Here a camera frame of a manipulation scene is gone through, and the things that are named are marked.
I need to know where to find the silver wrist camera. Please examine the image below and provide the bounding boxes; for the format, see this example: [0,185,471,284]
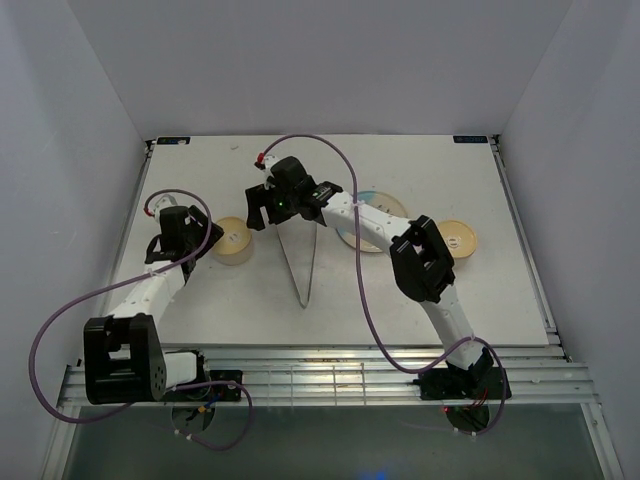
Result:
[144,194,178,221]
[254,152,280,174]

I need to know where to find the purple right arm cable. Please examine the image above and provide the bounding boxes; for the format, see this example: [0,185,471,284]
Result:
[254,134,507,437]

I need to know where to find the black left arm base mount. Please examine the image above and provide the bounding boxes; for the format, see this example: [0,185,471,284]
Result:
[162,369,243,404]

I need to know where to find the steel lunch bowl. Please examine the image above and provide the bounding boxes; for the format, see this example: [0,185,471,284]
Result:
[212,234,254,266]
[446,237,477,259]

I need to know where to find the wooden round lid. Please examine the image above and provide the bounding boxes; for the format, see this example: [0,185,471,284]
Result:
[213,216,252,258]
[438,220,478,259]

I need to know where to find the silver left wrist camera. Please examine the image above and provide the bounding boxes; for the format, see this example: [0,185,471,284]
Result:
[144,194,178,221]

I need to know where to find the left blue corner label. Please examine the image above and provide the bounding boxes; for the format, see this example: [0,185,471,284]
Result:
[156,136,191,145]

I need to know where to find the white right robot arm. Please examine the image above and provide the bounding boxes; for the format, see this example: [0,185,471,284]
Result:
[245,154,493,397]

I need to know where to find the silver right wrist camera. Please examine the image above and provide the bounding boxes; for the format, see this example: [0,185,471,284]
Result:
[254,152,280,174]

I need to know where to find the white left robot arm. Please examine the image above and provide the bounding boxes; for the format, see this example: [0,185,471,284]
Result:
[83,205,224,405]

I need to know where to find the blue corner label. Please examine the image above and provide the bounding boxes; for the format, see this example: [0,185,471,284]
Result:
[453,135,488,144]
[156,136,191,145]

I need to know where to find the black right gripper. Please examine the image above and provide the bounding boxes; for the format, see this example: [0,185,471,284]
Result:
[246,180,299,231]

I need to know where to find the right blue corner label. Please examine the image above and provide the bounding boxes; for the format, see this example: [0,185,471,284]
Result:
[453,135,488,144]

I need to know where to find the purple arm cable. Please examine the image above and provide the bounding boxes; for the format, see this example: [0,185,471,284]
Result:
[28,189,255,451]
[254,134,507,437]

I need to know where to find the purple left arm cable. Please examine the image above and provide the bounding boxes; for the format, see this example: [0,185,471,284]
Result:
[28,189,255,451]

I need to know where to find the blue and white plate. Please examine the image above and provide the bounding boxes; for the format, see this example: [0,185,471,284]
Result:
[336,190,409,254]

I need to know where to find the stainless steel slotted tongs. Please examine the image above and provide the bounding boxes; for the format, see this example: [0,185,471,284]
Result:
[276,217,318,309]

